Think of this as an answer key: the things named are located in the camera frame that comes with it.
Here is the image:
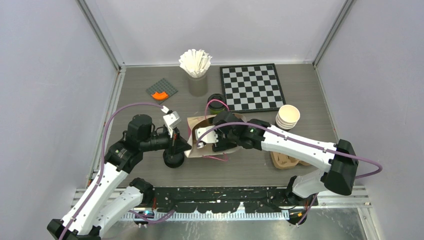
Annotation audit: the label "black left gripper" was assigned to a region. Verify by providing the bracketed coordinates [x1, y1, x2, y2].
[140, 125, 192, 158]

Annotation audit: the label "paper gift bag pink handles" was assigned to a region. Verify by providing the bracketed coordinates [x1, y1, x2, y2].
[184, 96, 241, 162]

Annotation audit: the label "stack of black lids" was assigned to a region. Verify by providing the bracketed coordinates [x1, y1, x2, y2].
[162, 150, 185, 168]

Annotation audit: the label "green paper cup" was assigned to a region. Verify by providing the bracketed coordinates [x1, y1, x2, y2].
[208, 107, 227, 115]

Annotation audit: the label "black coffee cup lid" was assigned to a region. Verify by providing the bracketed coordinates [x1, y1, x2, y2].
[207, 93, 227, 111]

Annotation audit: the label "stack of paper cups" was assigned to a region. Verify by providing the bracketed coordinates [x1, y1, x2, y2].
[275, 104, 301, 131]

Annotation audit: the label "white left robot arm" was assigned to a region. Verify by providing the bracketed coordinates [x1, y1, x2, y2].
[47, 111, 191, 240]

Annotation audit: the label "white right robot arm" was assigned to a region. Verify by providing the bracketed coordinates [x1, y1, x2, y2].
[211, 111, 359, 205]

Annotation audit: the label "orange plastic piece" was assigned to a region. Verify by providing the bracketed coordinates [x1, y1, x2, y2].
[151, 91, 169, 101]

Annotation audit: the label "black white chessboard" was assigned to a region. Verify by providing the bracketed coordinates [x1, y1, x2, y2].
[219, 63, 286, 113]

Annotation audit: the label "brown pulp cup carrier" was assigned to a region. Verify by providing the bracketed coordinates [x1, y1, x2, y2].
[270, 152, 310, 170]

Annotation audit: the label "grey straw holder cup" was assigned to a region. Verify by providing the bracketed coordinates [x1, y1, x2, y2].
[188, 74, 208, 97]

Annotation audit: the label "grey lego baseplate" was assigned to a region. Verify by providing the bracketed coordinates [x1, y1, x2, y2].
[146, 78, 178, 98]

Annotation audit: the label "white wrapped straws bundle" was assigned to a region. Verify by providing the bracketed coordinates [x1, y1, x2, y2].
[178, 49, 212, 79]

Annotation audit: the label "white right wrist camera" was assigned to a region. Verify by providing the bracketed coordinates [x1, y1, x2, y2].
[194, 125, 219, 148]

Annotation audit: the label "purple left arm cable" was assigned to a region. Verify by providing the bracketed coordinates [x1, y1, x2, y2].
[57, 101, 170, 240]

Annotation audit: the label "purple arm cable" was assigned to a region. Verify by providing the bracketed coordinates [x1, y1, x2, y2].
[196, 121, 383, 226]
[57, 101, 170, 240]

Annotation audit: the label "aluminium frame rail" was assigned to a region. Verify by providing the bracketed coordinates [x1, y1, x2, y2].
[119, 186, 372, 224]

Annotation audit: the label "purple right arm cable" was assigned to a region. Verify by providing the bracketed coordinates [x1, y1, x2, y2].
[196, 121, 383, 226]

